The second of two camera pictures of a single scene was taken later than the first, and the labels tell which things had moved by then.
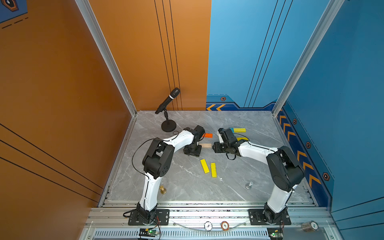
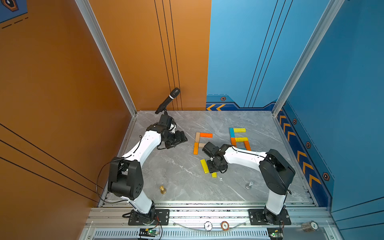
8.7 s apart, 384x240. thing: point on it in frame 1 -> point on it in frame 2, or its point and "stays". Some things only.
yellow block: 240,130 stays
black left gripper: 197,153 -> 180,138
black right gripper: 216,147 -> 210,169
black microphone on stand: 168,125 stays
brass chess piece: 163,190 stays
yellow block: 238,139 stays
